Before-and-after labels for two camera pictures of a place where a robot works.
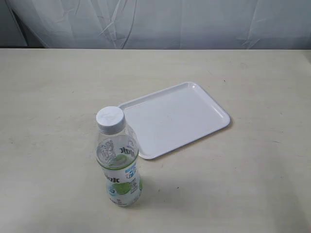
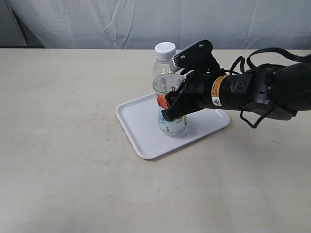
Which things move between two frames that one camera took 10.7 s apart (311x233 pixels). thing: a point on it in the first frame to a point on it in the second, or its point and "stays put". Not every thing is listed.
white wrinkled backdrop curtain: [156, 24] stays put
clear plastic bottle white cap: [117, 153] to [165, 82]
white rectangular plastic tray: [167, 118] stays put
